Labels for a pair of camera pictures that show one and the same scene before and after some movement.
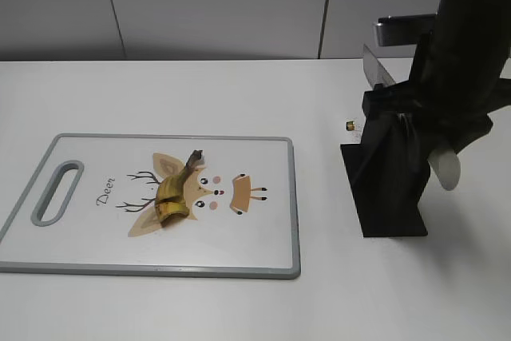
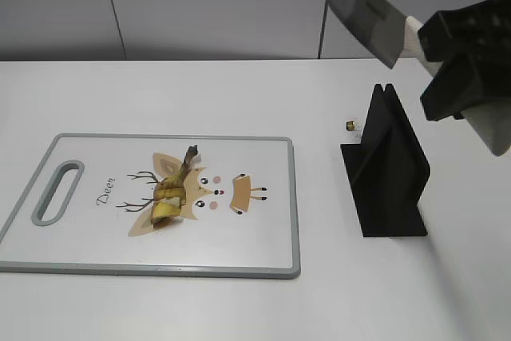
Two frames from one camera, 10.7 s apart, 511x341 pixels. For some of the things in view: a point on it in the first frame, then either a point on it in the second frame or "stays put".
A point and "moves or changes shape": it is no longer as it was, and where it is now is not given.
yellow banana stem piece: x=171 y=200 moves or changes shape
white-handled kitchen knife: x=445 y=164 to x=393 y=35
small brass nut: x=350 y=125 stays put
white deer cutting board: x=91 y=209 stays put
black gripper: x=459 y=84 to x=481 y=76
